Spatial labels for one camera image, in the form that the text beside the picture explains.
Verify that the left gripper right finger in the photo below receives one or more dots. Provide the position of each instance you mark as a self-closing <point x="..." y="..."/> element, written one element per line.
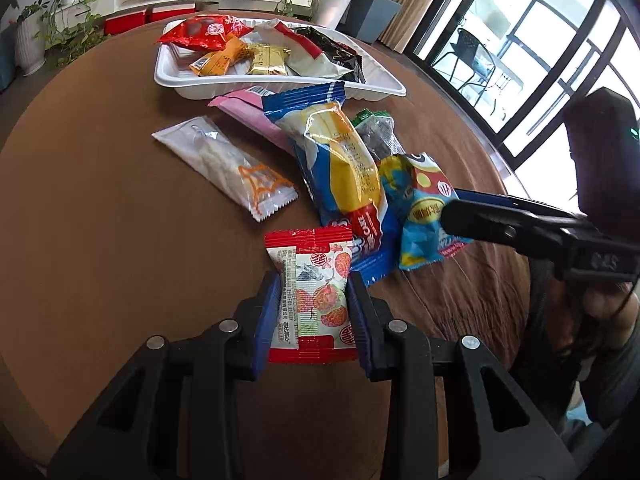
<point x="365" y="326"/>

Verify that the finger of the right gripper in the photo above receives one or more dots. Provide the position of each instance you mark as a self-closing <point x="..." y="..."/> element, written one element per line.
<point x="515" y="228"/>
<point x="508" y="201"/>

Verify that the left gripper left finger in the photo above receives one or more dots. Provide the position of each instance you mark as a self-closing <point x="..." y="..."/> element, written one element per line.
<point x="265" y="313"/>

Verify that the light blue cartoon snack bag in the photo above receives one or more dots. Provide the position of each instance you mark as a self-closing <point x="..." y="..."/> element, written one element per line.
<point x="417" y="191"/>

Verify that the red white fruit packet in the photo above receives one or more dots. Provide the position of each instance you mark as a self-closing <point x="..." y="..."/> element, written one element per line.
<point x="313" y="326"/>

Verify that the green clear nut packet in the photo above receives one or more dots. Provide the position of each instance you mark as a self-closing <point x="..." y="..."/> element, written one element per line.
<point x="377" y="130"/>

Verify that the blue yellow cake bag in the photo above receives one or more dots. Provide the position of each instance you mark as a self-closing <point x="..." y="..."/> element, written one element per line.
<point x="340" y="173"/>

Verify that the clear orange bear packet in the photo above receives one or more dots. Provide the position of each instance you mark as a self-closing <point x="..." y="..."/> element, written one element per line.
<point x="244" y="179"/>

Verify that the black snack packet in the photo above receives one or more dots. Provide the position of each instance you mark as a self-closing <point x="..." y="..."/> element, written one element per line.
<point x="337" y="53"/>

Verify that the pink snack packet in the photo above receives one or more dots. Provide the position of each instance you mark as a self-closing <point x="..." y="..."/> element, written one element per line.
<point x="245" y="106"/>

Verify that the white and red snack bag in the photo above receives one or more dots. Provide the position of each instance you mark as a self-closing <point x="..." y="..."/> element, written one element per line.
<point x="306" y="58"/>

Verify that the gold foil snack packet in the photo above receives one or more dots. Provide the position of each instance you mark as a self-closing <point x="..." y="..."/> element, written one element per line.
<point x="268" y="60"/>

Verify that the orange snack packet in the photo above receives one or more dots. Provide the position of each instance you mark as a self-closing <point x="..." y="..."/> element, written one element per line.
<point x="217" y="63"/>

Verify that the person's right hand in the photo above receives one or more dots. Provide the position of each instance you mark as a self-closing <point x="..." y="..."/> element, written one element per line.
<point x="582" y="317"/>

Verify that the black balcony chair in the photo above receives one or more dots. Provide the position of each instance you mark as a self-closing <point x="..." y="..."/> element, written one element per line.
<point x="476" y="73"/>

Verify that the large plant blue-grey pot right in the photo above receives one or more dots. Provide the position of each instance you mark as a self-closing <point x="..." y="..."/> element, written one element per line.
<point x="366" y="19"/>

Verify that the white plastic tray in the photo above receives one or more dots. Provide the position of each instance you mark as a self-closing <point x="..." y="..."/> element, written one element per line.
<point x="172" y="71"/>

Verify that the small beige pot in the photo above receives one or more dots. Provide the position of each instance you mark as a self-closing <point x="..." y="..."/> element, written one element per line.
<point x="209" y="6"/>

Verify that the red storage box right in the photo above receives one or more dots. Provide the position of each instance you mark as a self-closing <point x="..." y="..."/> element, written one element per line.
<point x="158" y="13"/>

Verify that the red storage box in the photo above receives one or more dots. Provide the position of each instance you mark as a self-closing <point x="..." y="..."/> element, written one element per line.
<point x="117" y="24"/>
<point x="158" y="13"/>

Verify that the red storage box left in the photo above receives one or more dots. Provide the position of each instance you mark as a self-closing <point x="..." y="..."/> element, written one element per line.
<point x="117" y="24"/>

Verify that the trailing ivy plant left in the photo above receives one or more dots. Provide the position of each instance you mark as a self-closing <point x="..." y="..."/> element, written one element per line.
<point x="72" y="28"/>

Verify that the plant in white ribbed pot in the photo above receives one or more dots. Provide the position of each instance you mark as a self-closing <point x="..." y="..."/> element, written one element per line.
<point x="30" y="39"/>

